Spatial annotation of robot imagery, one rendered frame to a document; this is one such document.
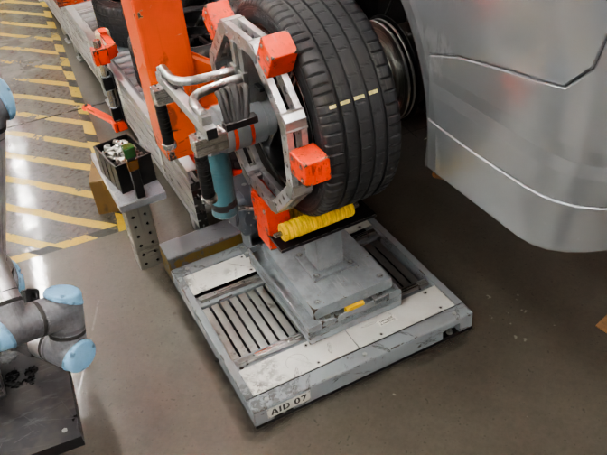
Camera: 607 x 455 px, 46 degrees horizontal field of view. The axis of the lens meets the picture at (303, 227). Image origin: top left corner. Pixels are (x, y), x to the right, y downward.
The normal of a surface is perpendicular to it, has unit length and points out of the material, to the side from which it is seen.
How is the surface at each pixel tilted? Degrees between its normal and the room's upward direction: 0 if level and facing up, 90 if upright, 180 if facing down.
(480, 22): 90
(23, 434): 0
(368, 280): 0
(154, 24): 90
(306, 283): 0
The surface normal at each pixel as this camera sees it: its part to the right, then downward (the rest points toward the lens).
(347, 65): 0.29, -0.11
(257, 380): -0.09, -0.79
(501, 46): -0.89, 0.34
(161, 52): 0.45, 0.51
